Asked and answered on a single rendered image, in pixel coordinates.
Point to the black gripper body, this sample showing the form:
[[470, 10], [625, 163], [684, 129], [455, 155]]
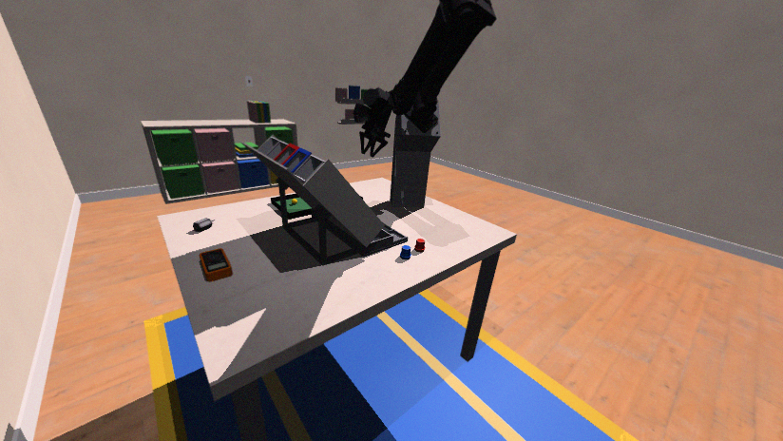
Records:
[[374, 130]]

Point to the red square band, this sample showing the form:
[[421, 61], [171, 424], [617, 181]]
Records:
[[296, 148]]

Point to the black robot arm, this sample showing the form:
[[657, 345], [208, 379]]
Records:
[[433, 62]]

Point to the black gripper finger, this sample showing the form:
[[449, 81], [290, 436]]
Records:
[[362, 136], [374, 139]]

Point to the blue square band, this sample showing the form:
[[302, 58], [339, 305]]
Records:
[[301, 150]]

